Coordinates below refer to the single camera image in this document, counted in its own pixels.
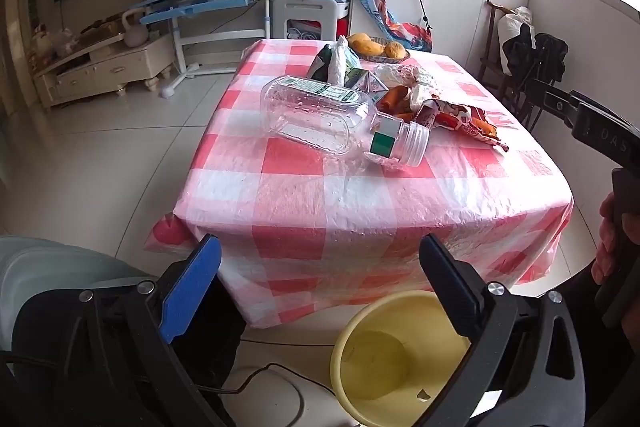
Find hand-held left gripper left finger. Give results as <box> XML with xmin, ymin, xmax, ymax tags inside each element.
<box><xmin>60</xmin><ymin>234</ymin><xmax>236</xmax><ymax>427</ymax></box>

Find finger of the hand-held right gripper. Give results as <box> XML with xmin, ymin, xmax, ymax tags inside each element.
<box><xmin>531</xmin><ymin>79</ymin><xmax>576</xmax><ymax>128</ymax></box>

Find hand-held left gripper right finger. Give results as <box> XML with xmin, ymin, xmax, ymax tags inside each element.
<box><xmin>419</xmin><ymin>234</ymin><xmax>586</xmax><ymax>427</ymax></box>

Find red snack wrapper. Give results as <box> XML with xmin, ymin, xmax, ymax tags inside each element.
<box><xmin>415</xmin><ymin>99</ymin><xmax>508</xmax><ymax>152</ymax></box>

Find yellow plastic bin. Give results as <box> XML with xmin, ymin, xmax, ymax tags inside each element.
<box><xmin>330</xmin><ymin>291</ymin><xmax>473</xmax><ymax>427</ymax></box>

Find white tissue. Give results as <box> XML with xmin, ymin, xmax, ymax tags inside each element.
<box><xmin>410</xmin><ymin>84</ymin><xmax>443</xmax><ymax>110</ymax></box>

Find clear plastic bag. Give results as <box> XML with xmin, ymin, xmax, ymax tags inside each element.
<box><xmin>375</xmin><ymin>63</ymin><xmax>436</xmax><ymax>88</ymax></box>

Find pale green drink carton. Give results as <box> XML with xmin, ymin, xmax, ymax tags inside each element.
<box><xmin>344</xmin><ymin>68</ymin><xmax>390</xmax><ymax>105</ymax></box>

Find clear plastic bottle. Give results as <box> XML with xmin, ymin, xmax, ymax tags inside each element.
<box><xmin>260</xmin><ymin>76</ymin><xmax>431</xmax><ymax>168</ymax></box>

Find white paper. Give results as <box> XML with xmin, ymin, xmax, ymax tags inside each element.
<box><xmin>327</xmin><ymin>36</ymin><xmax>362</xmax><ymax>86</ymax></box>

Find dark green packet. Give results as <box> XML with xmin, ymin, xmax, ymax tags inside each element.
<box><xmin>306</xmin><ymin>44</ymin><xmax>337</xmax><ymax>82</ymax></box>

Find person's right hand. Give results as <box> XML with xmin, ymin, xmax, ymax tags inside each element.
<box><xmin>592</xmin><ymin>192</ymin><xmax>621</xmax><ymax>283</ymax></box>

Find black folding chair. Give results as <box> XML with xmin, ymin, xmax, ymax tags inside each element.
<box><xmin>502</xmin><ymin>23</ymin><xmax>570</xmax><ymax>128</ymax></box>

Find person's left leg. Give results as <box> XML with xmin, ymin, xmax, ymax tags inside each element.
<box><xmin>0</xmin><ymin>277</ymin><xmax>246</xmax><ymax>427</ymax></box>

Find dark wooden chair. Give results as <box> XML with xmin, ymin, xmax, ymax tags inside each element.
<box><xmin>477</xmin><ymin>0</ymin><xmax>521</xmax><ymax>102</ymax></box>

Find white plastic sack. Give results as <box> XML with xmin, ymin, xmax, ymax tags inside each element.
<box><xmin>497</xmin><ymin>6</ymin><xmax>536</xmax><ymax>52</ymax></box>

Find white cabinet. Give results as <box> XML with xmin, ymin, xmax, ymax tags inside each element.
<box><xmin>349</xmin><ymin>0</ymin><xmax>535</xmax><ymax>95</ymax></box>

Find red white checked tablecloth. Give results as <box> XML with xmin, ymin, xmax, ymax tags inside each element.
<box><xmin>145</xmin><ymin>38</ymin><xmax>575</xmax><ymax>329</ymax></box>

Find grey blue chair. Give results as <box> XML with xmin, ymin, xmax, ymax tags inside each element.
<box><xmin>0</xmin><ymin>236</ymin><xmax>156</xmax><ymax>353</ymax></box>

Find woven fruit basket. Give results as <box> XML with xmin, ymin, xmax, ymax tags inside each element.
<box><xmin>350</xmin><ymin>36</ymin><xmax>411</xmax><ymax>64</ymax></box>

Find large yellow mango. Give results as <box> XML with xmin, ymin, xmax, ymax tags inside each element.
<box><xmin>347</xmin><ymin>33</ymin><xmax>386</xmax><ymax>56</ymax></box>

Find colourful printed bag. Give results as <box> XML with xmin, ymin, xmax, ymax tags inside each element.
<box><xmin>346</xmin><ymin>0</ymin><xmax>433</xmax><ymax>54</ymax></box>

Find cream television cabinet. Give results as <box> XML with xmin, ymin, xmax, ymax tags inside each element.
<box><xmin>32</xmin><ymin>32</ymin><xmax>176</xmax><ymax>108</ymax></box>

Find white plastic stool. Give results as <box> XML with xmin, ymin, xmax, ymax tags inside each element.
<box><xmin>271</xmin><ymin>0</ymin><xmax>351</xmax><ymax>42</ymax></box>

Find blue study desk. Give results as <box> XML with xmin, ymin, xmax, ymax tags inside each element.
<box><xmin>122</xmin><ymin>0</ymin><xmax>290</xmax><ymax>98</ymax></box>

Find black floor cable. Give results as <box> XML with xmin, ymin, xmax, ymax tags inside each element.
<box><xmin>195</xmin><ymin>359</ymin><xmax>346</xmax><ymax>427</ymax></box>

